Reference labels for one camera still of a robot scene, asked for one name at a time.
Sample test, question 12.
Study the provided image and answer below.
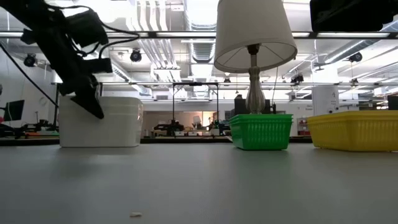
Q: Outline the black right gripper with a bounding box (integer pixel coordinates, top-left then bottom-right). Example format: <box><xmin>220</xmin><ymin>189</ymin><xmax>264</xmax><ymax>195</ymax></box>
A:
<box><xmin>310</xmin><ymin>0</ymin><xmax>398</xmax><ymax>33</ymax></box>

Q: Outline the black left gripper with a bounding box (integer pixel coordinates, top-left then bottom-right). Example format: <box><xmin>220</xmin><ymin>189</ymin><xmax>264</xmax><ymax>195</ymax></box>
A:
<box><xmin>58</xmin><ymin>70</ymin><xmax>105</xmax><ymax>120</ymax></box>

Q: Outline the black computer monitor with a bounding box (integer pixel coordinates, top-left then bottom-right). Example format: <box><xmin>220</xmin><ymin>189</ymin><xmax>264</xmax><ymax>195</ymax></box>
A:
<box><xmin>387</xmin><ymin>95</ymin><xmax>398</xmax><ymax>114</ymax></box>
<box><xmin>2</xmin><ymin>99</ymin><xmax>25</xmax><ymax>123</ymax></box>

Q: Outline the white column with sign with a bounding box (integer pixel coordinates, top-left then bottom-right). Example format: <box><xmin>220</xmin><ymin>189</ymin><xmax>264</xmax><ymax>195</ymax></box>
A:
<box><xmin>312</xmin><ymin>85</ymin><xmax>340</xmax><ymax>119</ymax></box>

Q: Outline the white shade table lamp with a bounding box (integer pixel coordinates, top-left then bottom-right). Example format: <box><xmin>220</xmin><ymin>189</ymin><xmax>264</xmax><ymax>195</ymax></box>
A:
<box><xmin>213</xmin><ymin>0</ymin><xmax>299</xmax><ymax>115</ymax></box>

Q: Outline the black background station frame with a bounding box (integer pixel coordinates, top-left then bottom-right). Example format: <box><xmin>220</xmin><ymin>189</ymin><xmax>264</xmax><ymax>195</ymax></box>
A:
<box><xmin>51</xmin><ymin>81</ymin><xmax>60</xmax><ymax>131</ymax></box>

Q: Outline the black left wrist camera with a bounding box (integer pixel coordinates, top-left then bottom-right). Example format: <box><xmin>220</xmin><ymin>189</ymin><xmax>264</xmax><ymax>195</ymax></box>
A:
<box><xmin>83</xmin><ymin>57</ymin><xmax>113</xmax><ymax>75</ymax></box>

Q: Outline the black ceiling-mounted camera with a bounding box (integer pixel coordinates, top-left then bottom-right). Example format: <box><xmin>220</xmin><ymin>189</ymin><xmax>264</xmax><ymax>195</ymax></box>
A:
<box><xmin>129</xmin><ymin>49</ymin><xmax>143</xmax><ymax>63</ymax></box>
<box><xmin>23</xmin><ymin>53</ymin><xmax>39</xmax><ymax>68</ymax></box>
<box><xmin>348</xmin><ymin>51</ymin><xmax>363</xmax><ymax>63</ymax></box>

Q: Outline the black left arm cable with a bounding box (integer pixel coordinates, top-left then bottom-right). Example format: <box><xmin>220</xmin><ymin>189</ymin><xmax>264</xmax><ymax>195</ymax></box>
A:
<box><xmin>0</xmin><ymin>42</ymin><xmax>60</xmax><ymax>102</ymax></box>

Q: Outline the black background gantry frame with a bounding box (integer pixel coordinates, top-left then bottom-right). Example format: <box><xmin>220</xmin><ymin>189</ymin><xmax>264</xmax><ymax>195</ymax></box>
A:
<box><xmin>172</xmin><ymin>81</ymin><xmax>220</xmax><ymax>133</ymax></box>

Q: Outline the long ceiling light rail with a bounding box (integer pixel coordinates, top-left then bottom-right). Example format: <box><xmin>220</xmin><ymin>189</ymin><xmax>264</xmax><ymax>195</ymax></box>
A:
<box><xmin>0</xmin><ymin>30</ymin><xmax>398</xmax><ymax>40</ymax></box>

